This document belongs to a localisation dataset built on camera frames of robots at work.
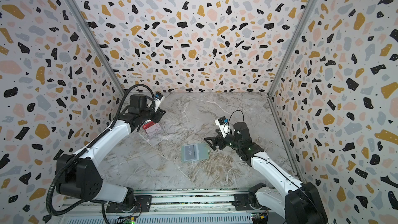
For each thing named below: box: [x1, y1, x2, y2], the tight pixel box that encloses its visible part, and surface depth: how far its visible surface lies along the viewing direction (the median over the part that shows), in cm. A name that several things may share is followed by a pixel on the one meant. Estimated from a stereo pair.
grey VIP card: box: [184, 144, 196, 161], surface depth 92 cm
